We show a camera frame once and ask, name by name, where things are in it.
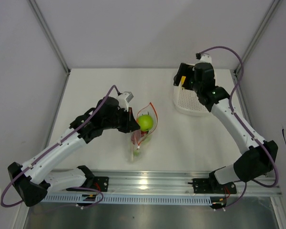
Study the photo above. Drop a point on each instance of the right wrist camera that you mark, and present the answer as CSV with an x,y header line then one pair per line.
x,y
203,57

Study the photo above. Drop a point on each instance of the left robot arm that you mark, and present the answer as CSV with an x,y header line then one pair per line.
x,y
34,179

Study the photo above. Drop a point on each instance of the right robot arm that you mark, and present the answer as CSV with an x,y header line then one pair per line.
x,y
257,155

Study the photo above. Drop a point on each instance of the aluminium frame post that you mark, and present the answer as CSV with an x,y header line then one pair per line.
x,y
48,34
262,27

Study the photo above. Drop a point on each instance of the slotted white cable duct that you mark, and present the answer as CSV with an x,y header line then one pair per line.
x,y
129,199

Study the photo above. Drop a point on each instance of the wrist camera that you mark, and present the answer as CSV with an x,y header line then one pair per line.
x,y
124,99
203,57

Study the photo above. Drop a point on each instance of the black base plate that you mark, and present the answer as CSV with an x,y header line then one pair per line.
x,y
209,186
97,183

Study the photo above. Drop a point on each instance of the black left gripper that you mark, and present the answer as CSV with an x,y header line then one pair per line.
x,y
130,123

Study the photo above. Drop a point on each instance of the yellow lemon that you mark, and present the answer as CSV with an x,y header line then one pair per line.
x,y
182,80

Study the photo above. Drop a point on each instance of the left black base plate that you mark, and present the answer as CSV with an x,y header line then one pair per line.
x,y
97,183

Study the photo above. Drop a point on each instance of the red grape bunch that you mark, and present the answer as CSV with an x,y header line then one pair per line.
x,y
136,136

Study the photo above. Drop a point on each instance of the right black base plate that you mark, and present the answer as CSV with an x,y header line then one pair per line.
x,y
209,186

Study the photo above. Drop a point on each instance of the right aluminium frame post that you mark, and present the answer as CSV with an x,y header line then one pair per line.
x,y
262,27

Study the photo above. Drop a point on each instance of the clear orange-zipper zip bag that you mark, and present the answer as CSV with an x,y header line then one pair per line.
x,y
150,110

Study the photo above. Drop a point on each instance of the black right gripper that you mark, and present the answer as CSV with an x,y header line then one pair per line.
x,y
183,70

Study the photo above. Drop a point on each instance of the aluminium mounting rail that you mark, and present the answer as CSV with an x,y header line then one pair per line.
x,y
172,184

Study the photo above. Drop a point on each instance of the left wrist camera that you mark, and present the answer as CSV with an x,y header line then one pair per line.
x,y
124,99

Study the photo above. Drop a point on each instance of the white perforated plastic basket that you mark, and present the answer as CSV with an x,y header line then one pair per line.
x,y
187,103

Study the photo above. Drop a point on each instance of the green apple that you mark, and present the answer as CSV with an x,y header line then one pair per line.
x,y
145,122

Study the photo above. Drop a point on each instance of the left aluminium frame post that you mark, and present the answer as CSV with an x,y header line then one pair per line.
x,y
48,34

